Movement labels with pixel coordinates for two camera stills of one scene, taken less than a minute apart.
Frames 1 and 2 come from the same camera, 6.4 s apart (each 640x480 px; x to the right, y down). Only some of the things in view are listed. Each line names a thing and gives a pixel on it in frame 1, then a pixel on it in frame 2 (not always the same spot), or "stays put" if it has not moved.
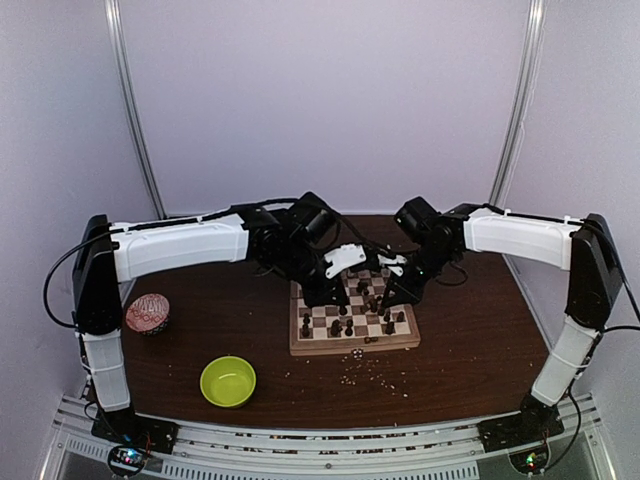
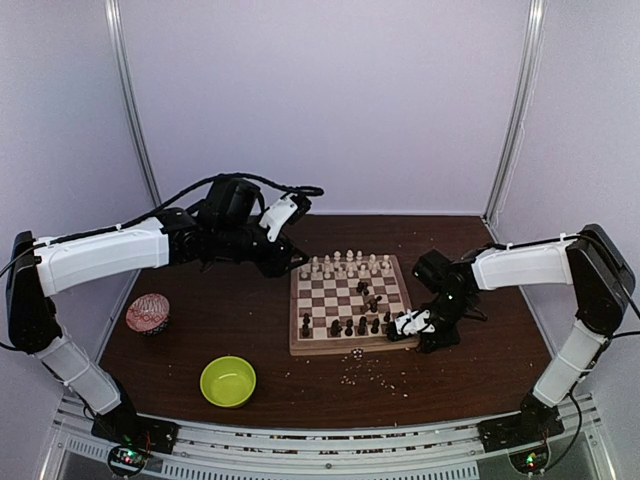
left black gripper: [318, 297] → [276, 264]
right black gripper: [405, 294] → [436, 342]
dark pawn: [348, 331] stays put
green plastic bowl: [228, 381] stays put
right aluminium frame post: [523, 104] stays put
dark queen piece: [336, 328] stays put
